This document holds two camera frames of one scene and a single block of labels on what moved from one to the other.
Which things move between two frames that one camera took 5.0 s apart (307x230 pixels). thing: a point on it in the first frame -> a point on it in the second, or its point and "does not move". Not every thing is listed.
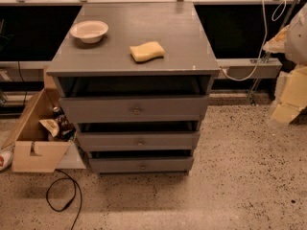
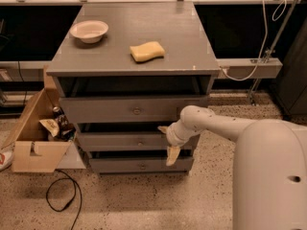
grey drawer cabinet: (134, 79) does not move
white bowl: (89, 31) does not move
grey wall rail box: (250, 68) does not move
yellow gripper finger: (291, 94) -> (177, 134)
